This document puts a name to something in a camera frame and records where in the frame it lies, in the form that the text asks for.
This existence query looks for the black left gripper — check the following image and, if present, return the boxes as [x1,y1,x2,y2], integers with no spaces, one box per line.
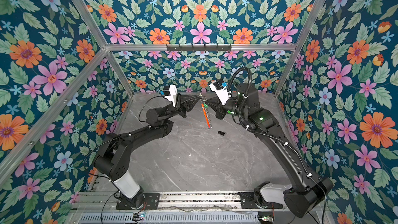
[160,94,198,122]

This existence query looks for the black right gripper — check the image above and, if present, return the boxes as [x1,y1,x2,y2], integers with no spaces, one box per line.
[205,96,249,121]

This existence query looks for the metal keyring holder red handle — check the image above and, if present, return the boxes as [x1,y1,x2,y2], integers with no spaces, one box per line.
[200,94,212,129]

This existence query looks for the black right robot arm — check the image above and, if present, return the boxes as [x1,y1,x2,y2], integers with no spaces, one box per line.
[206,67,333,218]

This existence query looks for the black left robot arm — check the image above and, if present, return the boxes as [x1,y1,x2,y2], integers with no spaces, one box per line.
[93,94,200,208]

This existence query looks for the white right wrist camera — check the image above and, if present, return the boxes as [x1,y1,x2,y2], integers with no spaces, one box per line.
[209,79,232,106]

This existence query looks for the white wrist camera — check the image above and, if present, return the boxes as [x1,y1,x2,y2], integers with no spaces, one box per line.
[209,79,232,106]
[163,85,177,107]

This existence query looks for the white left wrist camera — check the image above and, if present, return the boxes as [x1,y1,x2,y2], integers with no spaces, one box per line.
[163,85,177,107]

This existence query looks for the black hook rail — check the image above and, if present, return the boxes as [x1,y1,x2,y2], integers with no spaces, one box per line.
[166,44,232,52]

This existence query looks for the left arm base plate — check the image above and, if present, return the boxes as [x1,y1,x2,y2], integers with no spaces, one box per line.
[116,193,160,211]

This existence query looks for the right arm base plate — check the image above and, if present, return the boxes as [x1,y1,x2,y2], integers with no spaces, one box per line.
[238,192,284,210]

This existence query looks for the white vented cable duct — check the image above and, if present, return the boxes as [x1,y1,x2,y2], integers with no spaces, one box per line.
[78,212,260,224]

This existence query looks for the aluminium mounting rail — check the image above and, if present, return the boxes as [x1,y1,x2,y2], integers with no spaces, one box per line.
[72,191,289,212]

